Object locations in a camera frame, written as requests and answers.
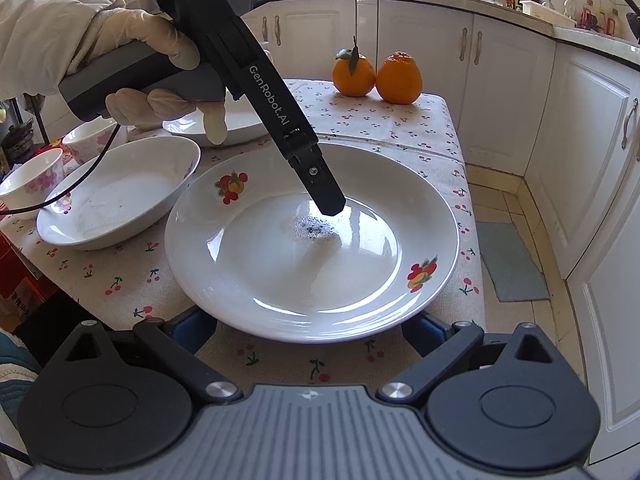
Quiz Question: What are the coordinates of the white rectangular tray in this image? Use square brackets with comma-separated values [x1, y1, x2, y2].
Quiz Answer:
[520, 0, 576, 28]

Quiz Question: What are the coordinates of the white floral bowl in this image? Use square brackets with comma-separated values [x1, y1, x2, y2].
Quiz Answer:
[62, 117, 116, 164]
[1, 148, 64, 210]

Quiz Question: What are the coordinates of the black cable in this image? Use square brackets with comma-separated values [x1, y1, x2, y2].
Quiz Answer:
[0, 122, 123, 216]

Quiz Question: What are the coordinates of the black wok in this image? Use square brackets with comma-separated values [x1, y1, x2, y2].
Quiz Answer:
[624, 0, 640, 40]

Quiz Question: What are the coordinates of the cherry print tablecloth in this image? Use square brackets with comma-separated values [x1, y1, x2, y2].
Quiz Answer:
[1, 80, 485, 388]

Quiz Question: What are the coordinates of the large round fruit plate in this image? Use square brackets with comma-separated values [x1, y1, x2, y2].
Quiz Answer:
[165, 144, 459, 344]

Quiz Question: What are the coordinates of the grey floor mat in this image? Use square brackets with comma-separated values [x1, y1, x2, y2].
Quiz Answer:
[476, 221, 550, 302]

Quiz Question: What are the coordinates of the bumpy orange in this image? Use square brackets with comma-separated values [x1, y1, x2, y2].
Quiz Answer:
[375, 51, 423, 105]

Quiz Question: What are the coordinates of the orange with leaf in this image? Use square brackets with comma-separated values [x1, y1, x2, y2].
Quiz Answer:
[332, 37, 375, 98]

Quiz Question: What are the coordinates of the gloved left hand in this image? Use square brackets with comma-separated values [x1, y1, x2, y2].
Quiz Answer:
[1, 0, 228, 144]

